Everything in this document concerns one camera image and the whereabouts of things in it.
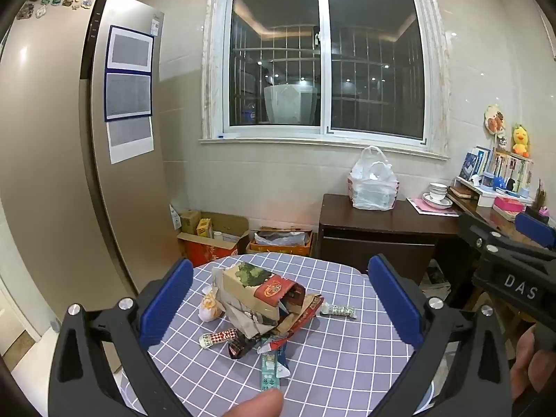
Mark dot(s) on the pink box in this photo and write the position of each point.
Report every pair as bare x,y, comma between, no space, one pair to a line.
508,204

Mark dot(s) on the yellow white snack packet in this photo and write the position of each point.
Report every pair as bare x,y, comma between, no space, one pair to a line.
209,306

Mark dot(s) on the red gold snack wrapper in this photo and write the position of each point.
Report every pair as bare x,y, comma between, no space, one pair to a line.
273,289

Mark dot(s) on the red cardboard box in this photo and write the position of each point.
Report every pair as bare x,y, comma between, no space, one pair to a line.
208,252

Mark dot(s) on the stacked white bowls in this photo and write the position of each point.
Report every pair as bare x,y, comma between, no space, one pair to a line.
438,191

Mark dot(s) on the yellow duck plush toy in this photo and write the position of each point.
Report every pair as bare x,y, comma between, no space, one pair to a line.
520,141

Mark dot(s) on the white storage box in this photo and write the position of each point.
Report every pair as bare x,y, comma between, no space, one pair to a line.
436,278

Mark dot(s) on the yellow drink carton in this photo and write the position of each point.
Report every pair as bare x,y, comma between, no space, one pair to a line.
204,228

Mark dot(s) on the white printed paper sheet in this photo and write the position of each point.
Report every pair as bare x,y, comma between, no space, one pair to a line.
130,139

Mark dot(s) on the person's left hand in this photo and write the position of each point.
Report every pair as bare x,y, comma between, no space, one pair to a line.
256,406

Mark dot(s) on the beige carton with green print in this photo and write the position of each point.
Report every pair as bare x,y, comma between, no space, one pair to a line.
243,282

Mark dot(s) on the blue framed printed sheet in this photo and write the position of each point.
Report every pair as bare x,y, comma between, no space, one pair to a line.
128,95
130,47

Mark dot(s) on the round cartoon wall fan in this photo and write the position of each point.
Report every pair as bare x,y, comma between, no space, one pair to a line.
495,119

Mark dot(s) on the dark red wrapper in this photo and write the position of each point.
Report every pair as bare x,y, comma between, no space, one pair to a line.
241,348

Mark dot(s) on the person's right hand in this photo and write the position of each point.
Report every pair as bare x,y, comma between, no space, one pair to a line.
523,362

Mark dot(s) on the white framed sliding window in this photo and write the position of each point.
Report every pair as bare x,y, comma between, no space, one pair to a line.
369,52

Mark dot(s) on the dark pen holder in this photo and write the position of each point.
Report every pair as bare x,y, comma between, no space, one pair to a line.
543,208

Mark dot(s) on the red white patterned sachet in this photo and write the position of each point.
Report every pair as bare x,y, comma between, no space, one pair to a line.
217,339

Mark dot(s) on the beige metallic refrigerator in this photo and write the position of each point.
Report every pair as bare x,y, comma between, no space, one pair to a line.
56,139

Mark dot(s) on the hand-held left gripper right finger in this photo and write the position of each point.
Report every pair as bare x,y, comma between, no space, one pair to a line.
397,299

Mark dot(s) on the orange sided cardboard box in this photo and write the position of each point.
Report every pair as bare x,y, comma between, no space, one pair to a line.
278,252

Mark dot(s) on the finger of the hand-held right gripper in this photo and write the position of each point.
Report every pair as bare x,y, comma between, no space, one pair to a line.
536,230
482,238

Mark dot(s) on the brown paper wrapper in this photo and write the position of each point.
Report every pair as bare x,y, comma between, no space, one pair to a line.
299,312

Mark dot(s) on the dark wooden drawer cabinet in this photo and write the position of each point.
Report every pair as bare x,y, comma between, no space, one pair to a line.
373,239

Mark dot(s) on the pink book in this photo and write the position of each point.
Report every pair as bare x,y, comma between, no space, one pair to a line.
423,209

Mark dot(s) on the blue foil wrapper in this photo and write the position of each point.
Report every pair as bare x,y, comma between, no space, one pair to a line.
280,354

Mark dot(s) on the grey paper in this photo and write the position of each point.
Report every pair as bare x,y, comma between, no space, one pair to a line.
245,321

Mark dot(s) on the purple checked tablecloth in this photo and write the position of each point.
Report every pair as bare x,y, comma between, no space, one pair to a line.
347,356

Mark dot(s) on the green white sachet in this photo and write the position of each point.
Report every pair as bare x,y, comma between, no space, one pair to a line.
339,310

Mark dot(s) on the teal sachet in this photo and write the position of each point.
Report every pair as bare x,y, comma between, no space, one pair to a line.
269,373

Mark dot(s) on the white plate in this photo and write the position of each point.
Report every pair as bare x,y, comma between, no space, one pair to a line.
436,204

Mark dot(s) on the dark wooden desk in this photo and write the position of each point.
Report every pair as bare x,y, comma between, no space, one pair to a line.
467,206

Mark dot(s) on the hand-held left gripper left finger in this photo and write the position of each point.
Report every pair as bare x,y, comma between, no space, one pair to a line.
167,299

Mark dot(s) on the white plastic bag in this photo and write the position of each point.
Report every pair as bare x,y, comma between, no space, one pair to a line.
373,186

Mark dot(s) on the small brown cardboard box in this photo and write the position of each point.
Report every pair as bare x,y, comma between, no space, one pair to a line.
190,221

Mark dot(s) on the row of books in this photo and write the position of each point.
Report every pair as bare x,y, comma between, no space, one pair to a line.
508,165

